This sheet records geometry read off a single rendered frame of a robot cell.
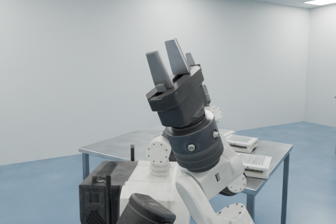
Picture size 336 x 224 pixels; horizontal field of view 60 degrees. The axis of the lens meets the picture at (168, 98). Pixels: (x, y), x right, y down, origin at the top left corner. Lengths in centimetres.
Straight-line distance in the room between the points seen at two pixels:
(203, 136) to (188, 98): 7
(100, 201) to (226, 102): 579
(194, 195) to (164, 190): 27
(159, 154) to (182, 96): 39
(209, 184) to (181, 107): 16
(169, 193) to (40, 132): 438
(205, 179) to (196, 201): 4
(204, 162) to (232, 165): 8
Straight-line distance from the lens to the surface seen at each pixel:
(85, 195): 86
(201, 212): 53
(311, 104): 835
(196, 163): 49
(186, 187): 52
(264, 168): 194
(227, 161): 54
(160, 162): 81
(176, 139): 48
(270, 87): 740
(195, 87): 47
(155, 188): 79
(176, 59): 48
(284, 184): 288
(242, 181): 115
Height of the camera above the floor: 155
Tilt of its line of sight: 7 degrees down
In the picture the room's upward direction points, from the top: straight up
